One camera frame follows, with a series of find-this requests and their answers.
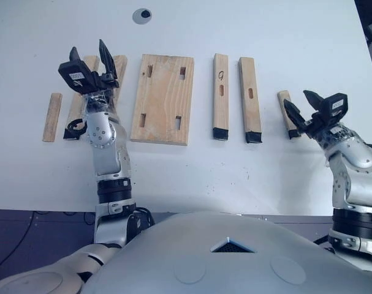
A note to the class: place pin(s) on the short black-capped wooden cross bar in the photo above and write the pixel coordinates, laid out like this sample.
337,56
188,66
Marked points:
284,95

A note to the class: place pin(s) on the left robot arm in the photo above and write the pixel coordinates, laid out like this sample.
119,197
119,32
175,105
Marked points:
105,144

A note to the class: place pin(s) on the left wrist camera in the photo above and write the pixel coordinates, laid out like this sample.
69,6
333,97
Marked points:
77,76

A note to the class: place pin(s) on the plain short wooden cross bar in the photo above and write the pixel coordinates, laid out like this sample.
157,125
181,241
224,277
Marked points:
52,118

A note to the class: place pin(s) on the robot body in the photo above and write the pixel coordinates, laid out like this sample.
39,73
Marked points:
234,263

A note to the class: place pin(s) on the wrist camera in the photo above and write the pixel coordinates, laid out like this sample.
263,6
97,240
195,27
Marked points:
77,76
334,105

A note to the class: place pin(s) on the wooden seat board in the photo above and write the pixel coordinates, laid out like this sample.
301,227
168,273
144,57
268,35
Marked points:
162,101

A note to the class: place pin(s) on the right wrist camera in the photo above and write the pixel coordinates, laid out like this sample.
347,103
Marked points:
334,105

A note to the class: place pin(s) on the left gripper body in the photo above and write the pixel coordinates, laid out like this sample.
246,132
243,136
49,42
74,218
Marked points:
106,82

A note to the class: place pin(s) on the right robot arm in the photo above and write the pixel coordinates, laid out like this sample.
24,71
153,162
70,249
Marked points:
354,183

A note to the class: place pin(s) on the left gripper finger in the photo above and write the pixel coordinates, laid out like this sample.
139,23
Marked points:
74,55
107,59

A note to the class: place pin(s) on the wooden leg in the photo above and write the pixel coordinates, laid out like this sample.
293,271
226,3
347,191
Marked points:
250,104
121,65
77,107
221,101

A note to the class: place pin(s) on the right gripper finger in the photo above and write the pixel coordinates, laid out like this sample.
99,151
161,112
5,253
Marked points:
294,113
313,99

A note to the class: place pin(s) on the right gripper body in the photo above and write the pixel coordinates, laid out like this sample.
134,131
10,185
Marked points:
316,125

